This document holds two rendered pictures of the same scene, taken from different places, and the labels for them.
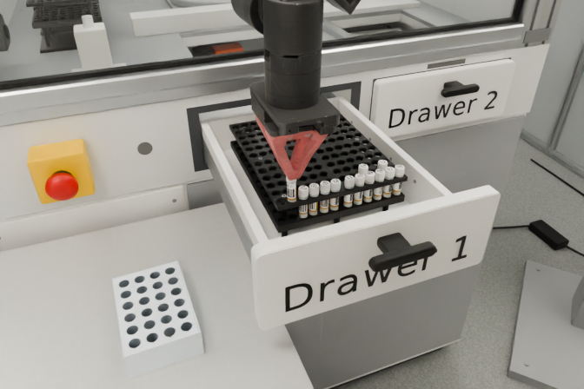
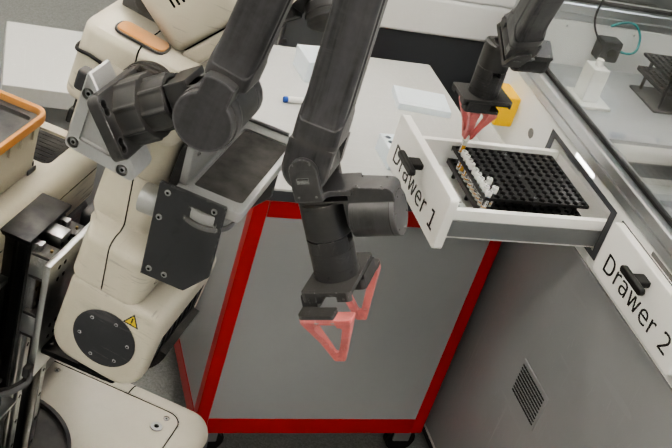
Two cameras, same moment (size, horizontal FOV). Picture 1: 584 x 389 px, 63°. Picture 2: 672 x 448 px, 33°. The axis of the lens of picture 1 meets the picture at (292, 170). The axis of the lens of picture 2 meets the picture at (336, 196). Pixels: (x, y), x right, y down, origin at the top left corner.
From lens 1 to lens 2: 201 cm
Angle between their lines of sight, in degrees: 71
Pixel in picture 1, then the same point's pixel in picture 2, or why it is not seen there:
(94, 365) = not seen: hidden behind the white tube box
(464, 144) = (642, 378)
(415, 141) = (618, 319)
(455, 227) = (435, 197)
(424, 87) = (633, 261)
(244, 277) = not seen: hidden behind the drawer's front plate
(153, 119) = (542, 119)
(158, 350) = (384, 145)
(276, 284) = (398, 138)
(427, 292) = not seen: outside the picture
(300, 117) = (459, 87)
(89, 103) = (532, 84)
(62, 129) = (520, 87)
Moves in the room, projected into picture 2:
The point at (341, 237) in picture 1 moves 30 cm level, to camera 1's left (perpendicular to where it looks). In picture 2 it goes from (415, 140) to (421, 73)
